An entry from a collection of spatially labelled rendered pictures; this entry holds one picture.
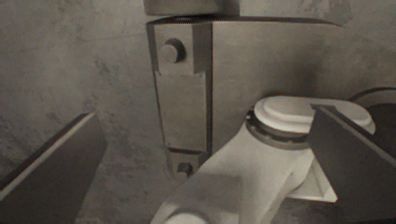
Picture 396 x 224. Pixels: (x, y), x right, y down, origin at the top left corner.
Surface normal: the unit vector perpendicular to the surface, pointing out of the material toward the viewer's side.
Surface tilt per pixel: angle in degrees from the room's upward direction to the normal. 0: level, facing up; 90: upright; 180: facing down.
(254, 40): 0
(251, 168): 90
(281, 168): 90
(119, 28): 0
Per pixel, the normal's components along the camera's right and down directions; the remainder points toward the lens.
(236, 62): -0.20, 0.51
